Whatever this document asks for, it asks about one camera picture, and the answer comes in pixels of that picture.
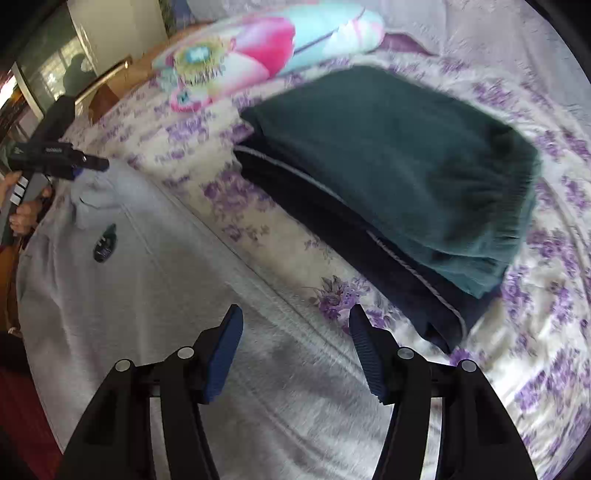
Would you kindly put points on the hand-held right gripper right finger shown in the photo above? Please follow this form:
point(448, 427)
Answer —
point(367, 360)

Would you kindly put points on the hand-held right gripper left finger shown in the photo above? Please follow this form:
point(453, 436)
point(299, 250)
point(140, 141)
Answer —
point(226, 360)

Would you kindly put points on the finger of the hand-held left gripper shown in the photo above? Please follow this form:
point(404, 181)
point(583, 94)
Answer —
point(94, 162)

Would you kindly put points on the grey towel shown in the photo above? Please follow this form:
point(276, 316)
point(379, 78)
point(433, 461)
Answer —
point(138, 286)

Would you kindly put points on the dark navy folded pants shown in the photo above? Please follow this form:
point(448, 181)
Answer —
point(351, 240)

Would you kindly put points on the dark green folded pants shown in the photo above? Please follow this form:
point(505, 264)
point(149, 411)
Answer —
point(392, 161)

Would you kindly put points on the person's left hand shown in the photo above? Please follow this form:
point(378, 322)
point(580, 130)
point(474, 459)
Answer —
point(27, 212)

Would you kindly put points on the wooden headboard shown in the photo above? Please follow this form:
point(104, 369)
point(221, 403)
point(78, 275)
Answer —
point(108, 90)

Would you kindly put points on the purple floral bedsheet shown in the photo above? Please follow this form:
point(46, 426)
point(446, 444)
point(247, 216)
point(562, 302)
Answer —
point(531, 286)

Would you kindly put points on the colourful floral rolled blanket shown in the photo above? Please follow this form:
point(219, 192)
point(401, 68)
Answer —
point(258, 46)

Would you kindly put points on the dark red cloth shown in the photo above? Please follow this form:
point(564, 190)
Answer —
point(21, 397)

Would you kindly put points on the white quilted bedspread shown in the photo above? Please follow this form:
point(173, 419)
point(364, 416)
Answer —
point(485, 32)

